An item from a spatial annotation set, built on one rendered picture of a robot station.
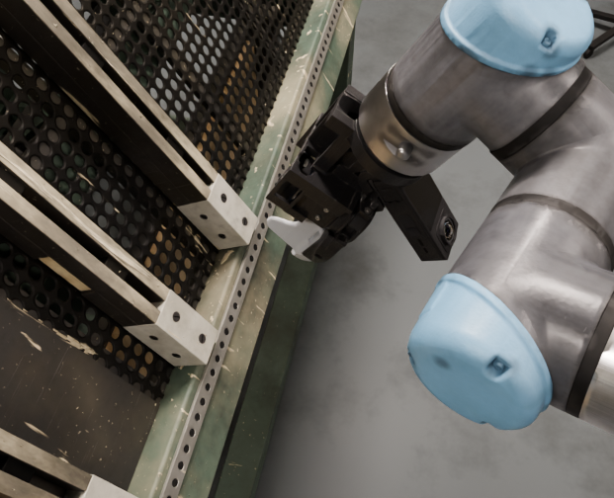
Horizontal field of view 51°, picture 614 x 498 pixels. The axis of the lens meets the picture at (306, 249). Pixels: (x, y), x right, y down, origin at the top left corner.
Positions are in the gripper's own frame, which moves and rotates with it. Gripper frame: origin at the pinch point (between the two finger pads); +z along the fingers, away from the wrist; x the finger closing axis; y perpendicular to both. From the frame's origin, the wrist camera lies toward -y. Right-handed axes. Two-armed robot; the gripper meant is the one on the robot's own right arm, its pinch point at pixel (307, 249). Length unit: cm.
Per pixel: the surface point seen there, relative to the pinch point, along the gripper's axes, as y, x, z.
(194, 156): 15.7, -25.4, 34.7
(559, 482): -115, -38, 89
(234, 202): 5.9, -26.3, 40.9
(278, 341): -30, -40, 112
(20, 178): 30.5, 0.0, 21.6
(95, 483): 3.1, 24.0, 34.7
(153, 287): 10.0, -2.4, 34.6
